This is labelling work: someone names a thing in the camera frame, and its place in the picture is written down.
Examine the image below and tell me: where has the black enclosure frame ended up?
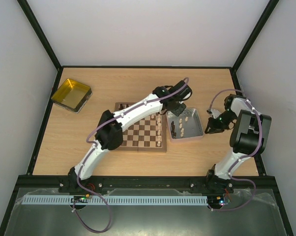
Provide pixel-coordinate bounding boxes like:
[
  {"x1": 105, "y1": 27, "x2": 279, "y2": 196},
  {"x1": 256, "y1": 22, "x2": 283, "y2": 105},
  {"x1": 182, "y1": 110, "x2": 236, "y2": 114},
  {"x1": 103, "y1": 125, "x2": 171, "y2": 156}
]
[{"x1": 0, "y1": 0, "x2": 293, "y2": 236}]

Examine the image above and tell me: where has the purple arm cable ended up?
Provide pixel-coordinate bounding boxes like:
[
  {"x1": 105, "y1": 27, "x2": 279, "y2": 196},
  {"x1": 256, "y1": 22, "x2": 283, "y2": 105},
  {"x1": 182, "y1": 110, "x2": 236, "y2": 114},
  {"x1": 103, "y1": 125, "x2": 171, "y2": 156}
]
[
  {"x1": 71, "y1": 77, "x2": 190, "y2": 233},
  {"x1": 207, "y1": 88, "x2": 264, "y2": 211}
]

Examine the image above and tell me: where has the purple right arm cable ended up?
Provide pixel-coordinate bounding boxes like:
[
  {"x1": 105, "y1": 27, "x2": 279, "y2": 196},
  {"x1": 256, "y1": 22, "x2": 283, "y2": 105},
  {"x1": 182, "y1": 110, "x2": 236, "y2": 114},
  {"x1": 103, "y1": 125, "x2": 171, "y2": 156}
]
[{"x1": 207, "y1": 88, "x2": 264, "y2": 211}]

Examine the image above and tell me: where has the wooden chess board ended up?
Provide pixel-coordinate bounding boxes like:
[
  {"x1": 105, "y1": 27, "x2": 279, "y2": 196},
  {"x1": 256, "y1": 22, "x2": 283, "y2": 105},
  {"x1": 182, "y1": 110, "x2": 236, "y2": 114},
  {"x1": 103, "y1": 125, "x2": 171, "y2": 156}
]
[{"x1": 115, "y1": 113, "x2": 167, "y2": 153}]

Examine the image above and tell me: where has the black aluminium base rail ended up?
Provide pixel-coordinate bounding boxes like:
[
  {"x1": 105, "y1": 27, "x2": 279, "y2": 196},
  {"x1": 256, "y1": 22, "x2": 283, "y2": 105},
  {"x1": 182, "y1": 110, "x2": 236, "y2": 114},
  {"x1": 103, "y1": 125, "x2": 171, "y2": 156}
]
[{"x1": 15, "y1": 174, "x2": 278, "y2": 196}]

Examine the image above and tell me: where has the yellow tin lid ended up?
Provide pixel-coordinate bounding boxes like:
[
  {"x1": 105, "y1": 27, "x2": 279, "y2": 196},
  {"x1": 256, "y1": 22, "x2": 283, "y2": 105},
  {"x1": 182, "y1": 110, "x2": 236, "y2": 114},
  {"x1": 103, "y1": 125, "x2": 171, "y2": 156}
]
[{"x1": 51, "y1": 78, "x2": 92, "y2": 114}]

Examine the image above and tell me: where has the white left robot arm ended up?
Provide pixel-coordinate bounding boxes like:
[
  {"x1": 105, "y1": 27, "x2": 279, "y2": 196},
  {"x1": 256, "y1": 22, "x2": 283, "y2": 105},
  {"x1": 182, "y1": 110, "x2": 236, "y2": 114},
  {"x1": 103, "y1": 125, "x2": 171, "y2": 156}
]
[{"x1": 68, "y1": 77, "x2": 192, "y2": 189}]

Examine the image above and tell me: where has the slotted grey cable duct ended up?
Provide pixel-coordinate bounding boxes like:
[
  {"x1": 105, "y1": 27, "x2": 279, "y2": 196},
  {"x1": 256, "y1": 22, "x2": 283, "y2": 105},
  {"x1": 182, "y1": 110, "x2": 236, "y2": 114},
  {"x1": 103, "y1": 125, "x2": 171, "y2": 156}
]
[{"x1": 21, "y1": 195, "x2": 207, "y2": 206}]

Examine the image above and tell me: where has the pink metal tin tray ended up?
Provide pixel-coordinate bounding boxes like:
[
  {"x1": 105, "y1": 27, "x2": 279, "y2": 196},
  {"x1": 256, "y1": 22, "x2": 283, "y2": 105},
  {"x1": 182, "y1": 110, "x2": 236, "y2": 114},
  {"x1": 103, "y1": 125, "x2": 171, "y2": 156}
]
[{"x1": 166, "y1": 108, "x2": 204, "y2": 143}]

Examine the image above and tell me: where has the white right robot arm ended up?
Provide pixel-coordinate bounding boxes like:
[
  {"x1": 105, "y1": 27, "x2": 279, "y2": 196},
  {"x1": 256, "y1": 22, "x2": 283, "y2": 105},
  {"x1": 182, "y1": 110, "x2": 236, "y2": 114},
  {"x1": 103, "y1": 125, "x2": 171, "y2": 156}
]
[{"x1": 205, "y1": 94, "x2": 271, "y2": 193}]

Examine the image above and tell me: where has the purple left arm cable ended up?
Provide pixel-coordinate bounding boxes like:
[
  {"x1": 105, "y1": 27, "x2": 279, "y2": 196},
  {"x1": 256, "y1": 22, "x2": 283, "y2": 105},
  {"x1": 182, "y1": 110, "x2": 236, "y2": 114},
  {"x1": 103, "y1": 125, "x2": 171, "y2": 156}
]
[{"x1": 71, "y1": 77, "x2": 190, "y2": 233}]

